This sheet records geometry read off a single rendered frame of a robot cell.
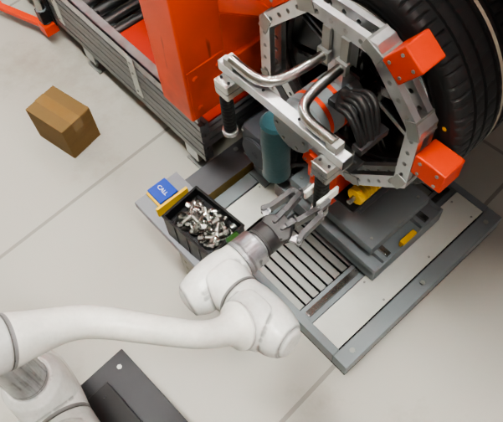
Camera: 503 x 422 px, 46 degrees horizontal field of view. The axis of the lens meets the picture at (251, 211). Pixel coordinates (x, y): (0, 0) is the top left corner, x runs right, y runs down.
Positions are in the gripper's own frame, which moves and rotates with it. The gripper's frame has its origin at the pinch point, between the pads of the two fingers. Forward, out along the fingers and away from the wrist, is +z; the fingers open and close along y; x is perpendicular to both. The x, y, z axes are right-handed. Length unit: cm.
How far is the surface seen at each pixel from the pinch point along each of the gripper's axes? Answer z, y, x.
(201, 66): 10, -59, -10
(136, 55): 14, -110, -44
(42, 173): -38, -121, -83
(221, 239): -18.0, -19.8, -28.4
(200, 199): -14.4, -33.2, -26.6
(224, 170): 14, -61, -70
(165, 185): -17, -50, -35
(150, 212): -25, -47, -38
